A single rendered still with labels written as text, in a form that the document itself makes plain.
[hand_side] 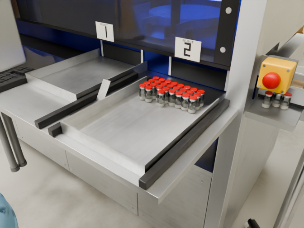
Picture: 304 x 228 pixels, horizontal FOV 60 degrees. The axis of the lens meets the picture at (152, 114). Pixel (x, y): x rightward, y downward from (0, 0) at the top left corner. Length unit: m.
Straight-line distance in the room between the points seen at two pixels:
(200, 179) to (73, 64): 0.66
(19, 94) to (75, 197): 0.94
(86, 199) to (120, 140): 1.10
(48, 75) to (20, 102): 0.20
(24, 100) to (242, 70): 0.64
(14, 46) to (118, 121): 0.81
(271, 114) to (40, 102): 0.67
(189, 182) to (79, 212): 0.79
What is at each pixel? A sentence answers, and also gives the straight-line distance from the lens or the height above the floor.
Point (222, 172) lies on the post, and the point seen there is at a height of 0.63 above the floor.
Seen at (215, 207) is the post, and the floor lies 0.44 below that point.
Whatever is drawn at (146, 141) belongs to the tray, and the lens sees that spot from 0.63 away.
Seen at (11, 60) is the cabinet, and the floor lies 0.84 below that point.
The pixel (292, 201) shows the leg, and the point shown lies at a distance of 1.12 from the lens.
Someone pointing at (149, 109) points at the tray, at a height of 0.88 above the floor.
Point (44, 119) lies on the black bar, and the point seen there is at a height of 0.90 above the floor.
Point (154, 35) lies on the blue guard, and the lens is 0.86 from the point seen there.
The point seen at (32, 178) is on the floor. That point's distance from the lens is 1.94.
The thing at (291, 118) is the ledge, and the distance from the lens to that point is 0.81.
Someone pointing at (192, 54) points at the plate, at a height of 1.01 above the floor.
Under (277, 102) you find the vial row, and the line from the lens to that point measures 0.84.
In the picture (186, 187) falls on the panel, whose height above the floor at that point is 0.47.
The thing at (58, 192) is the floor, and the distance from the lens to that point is 1.79.
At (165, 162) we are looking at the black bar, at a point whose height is 0.90.
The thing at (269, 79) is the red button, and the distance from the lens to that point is 0.70.
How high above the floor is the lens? 1.26
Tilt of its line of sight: 32 degrees down
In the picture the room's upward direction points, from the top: straight up
